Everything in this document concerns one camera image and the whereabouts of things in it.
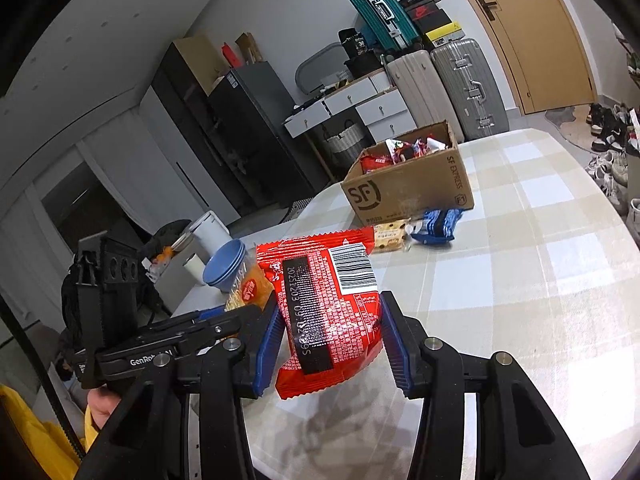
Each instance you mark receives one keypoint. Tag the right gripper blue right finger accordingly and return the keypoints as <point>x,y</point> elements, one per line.
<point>401,339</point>

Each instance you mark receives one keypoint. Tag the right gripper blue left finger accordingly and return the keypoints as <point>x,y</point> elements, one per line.
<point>268,336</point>

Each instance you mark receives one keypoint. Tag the orange bread pack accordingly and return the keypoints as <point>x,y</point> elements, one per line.
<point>250,285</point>

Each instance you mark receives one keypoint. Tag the red chip bag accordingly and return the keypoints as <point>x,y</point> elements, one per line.
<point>327,293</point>

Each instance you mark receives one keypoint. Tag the yellow biscuit pack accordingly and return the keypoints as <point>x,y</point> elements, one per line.
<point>391,236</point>

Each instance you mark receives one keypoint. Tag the blue oreo pack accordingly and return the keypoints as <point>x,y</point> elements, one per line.
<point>436,227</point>

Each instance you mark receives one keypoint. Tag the noodle snack bag white red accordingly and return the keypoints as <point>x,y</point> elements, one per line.
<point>400,151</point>

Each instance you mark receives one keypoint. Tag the red oreo cookie pack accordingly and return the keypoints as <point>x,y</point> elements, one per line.
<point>370,163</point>

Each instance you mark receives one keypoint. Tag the left hand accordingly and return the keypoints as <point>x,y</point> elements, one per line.
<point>102,402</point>

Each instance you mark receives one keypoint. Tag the blue bowls stack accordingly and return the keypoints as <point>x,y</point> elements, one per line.
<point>223,265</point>

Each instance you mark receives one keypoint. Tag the white cup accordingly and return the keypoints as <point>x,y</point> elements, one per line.
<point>195,267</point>

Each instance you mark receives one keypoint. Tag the SF cardboard box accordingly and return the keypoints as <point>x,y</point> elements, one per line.
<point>434,181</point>

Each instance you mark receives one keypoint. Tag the black refrigerator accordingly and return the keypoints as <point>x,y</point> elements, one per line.
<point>247,110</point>

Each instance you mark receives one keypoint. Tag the woven laundry basket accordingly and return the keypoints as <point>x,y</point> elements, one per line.
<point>345,147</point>

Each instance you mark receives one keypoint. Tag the white drawer desk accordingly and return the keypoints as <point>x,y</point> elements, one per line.
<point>376,101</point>

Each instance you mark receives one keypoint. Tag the silver suitcase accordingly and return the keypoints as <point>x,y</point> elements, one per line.
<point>473,91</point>

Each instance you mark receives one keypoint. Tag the beige suitcase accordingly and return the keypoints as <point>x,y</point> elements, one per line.
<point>427,100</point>

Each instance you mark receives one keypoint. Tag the stacked shoe boxes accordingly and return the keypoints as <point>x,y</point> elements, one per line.
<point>434,24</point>

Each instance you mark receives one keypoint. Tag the teal suitcase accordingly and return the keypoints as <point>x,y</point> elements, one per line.
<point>389,23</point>

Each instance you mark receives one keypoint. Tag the wooden door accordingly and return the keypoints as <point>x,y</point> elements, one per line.
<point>540,51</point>

